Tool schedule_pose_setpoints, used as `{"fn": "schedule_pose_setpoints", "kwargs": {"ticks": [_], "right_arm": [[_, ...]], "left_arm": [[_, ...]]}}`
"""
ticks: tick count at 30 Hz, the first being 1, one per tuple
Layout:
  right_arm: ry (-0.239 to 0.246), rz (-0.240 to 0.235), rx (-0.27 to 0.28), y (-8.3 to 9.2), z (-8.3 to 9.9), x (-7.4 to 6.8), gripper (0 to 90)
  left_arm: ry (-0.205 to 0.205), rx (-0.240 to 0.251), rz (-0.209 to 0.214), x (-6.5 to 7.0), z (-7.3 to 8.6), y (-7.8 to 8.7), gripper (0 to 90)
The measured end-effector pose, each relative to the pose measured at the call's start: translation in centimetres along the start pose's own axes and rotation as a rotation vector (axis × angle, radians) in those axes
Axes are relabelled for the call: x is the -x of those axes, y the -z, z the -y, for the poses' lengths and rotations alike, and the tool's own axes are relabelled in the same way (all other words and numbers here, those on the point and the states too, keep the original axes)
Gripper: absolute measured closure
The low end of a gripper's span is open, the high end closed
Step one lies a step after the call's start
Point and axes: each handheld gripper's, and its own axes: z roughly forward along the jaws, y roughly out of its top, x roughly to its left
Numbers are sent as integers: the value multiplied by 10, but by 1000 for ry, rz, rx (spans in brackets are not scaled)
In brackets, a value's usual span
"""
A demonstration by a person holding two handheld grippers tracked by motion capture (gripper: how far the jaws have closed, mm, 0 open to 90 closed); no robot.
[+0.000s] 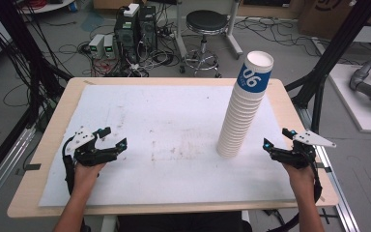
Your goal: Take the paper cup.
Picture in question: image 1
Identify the black tape strip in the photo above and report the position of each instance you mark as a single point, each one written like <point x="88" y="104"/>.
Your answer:
<point x="32" y="167"/>

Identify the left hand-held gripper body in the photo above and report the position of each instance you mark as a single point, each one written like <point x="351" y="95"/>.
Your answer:
<point x="87" y="154"/>

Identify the person's dark clothing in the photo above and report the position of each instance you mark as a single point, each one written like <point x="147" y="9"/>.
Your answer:
<point x="180" y="224"/>

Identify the white box on tower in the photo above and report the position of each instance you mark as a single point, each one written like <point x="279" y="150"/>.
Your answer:
<point x="131" y="10"/>

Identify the aluminium rail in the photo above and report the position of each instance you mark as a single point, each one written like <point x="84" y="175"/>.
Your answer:
<point x="338" y="180"/>
<point x="3" y="167"/>

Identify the wooden table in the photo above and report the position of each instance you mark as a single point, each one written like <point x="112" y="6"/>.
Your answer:
<point x="58" y="129"/>

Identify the black round stool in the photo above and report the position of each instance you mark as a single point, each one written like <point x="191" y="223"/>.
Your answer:
<point x="206" y="21"/>

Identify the white platform board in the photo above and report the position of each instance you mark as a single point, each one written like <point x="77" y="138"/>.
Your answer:
<point x="360" y="112"/>

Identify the person's left hand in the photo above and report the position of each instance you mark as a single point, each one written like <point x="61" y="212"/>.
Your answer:
<point x="85" y="175"/>

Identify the black metal frame post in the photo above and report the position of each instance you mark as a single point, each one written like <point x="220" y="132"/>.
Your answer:
<point x="328" y="58"/>

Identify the person's right hand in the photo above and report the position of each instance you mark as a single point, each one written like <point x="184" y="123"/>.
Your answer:
<point x="299" y="179"/>

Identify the white metal stand frame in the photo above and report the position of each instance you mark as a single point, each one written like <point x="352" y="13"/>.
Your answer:
<point x="235" y="35"/>

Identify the black computer tower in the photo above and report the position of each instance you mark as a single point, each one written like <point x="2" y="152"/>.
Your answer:
<point x="135" y="35"/>

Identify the grey power supply unit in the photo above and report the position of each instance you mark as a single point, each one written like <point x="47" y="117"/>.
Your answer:
<point x="96" y="45"/>
<point x="109" y="46"/>

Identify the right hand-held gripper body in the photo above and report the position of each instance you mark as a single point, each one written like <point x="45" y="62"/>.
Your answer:
<point x="298" y="154"/>

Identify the cardboard box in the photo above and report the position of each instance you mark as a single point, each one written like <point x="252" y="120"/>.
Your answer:
<point x="335" y="16"/>

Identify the white table sheet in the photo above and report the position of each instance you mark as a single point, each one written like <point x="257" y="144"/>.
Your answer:
<point x="161" y="129"/>

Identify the stack of white paper cups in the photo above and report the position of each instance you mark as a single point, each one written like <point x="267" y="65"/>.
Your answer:
<point x="238" y="122"/>

